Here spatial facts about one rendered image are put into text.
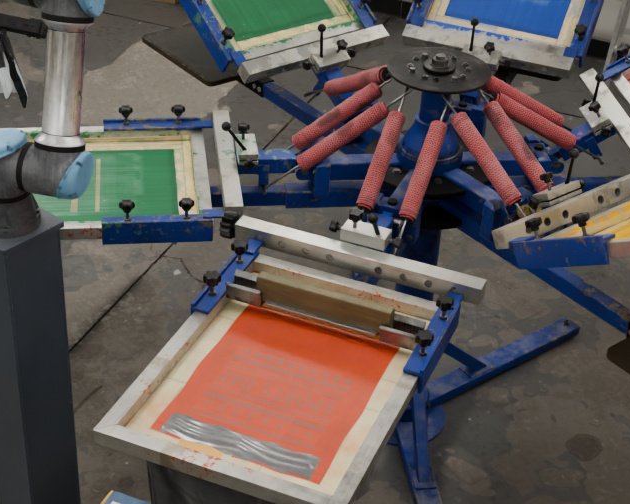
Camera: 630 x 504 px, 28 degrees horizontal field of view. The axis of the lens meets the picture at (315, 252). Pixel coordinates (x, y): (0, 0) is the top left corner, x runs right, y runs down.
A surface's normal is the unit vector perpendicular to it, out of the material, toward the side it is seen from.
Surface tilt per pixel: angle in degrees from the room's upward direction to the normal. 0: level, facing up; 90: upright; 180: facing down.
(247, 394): 0
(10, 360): 90
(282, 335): 0
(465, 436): 0
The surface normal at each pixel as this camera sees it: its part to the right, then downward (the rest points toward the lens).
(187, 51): 0.04, -0.83
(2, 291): -0.64, 0.40
